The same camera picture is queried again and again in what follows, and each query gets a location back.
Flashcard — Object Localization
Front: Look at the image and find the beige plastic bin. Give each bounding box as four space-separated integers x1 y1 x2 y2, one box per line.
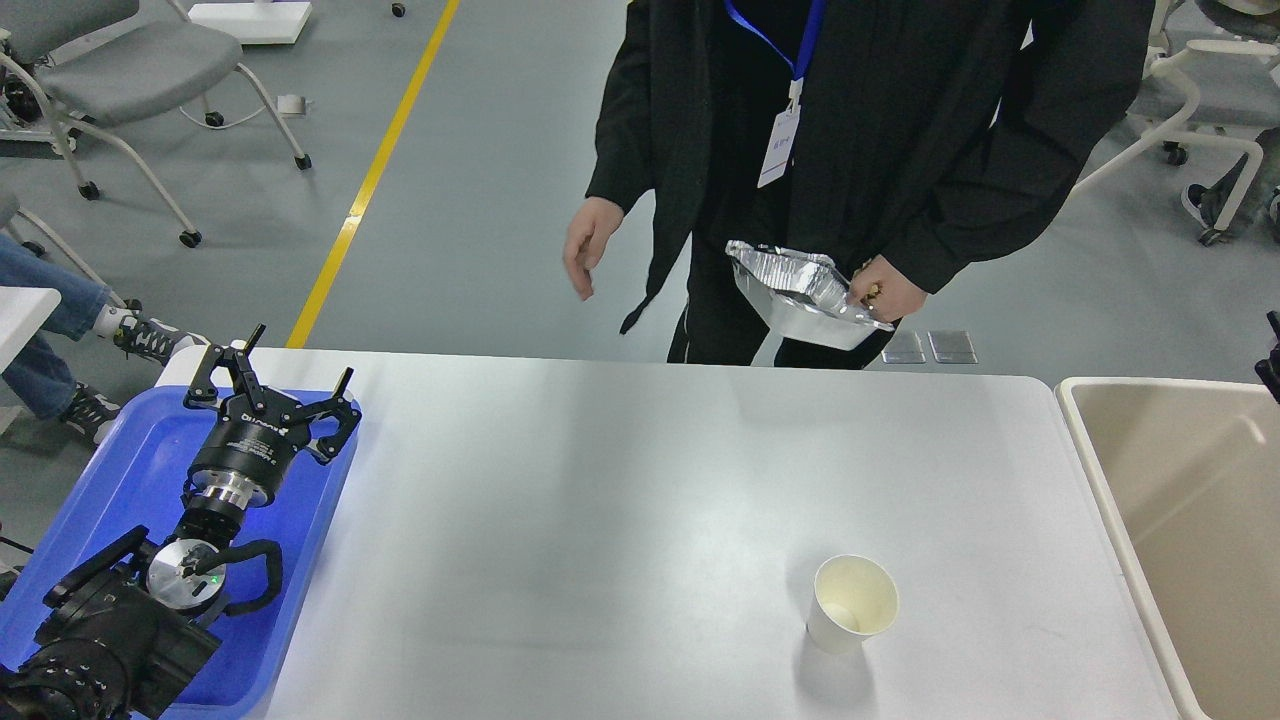
1056 377 1279 719

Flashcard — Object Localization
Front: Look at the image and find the seated person in jeans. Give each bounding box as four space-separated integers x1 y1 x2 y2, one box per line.
0 232 211 447

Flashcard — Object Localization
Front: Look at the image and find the blue plastic tray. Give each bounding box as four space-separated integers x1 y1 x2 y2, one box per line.
1 386 357 719

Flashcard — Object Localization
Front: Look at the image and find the white chair right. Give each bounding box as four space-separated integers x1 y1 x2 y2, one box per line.
1070 1 1277 247

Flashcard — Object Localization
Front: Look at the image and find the white id badge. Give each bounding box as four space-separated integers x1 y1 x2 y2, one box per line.
756 78 804 190

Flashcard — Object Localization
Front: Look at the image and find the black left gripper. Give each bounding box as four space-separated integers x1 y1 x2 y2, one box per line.
183 324 364 509

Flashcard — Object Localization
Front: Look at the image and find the white paper cup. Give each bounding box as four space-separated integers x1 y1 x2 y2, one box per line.
805 553 900 655

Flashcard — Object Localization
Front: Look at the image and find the person right hand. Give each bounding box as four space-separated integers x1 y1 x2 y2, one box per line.
562 197 625 301

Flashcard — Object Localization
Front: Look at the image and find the standing person in black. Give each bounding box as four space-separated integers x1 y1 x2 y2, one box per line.
584 1 1155 370

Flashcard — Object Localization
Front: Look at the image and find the grey office chair left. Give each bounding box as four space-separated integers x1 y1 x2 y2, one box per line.
1 1 312 249

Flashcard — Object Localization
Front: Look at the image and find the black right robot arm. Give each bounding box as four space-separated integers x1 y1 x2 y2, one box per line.
1254 310 1280 404

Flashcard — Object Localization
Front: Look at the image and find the aluminium foil tray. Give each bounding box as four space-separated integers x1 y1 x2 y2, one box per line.
724 240 895 351

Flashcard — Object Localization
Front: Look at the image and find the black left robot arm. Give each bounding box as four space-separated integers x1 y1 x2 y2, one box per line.
3 345 364 719

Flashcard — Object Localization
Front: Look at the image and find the person left hand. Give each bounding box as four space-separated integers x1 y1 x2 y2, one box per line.
847 255 929 323

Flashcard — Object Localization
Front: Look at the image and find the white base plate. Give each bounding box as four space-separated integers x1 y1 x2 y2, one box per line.
187 1 314 45

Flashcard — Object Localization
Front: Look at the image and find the metal floor socket right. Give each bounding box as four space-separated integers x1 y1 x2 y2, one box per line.
927 331 979 365

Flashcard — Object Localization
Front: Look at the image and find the metal floor socket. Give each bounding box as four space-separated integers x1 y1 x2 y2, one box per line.
927 331 979 365
879 329 927 365

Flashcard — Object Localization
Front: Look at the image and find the metal floor socket left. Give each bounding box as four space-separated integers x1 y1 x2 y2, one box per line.
879 329 927 365

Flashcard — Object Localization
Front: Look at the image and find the white side table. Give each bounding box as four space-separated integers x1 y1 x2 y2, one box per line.
1 286 61 372

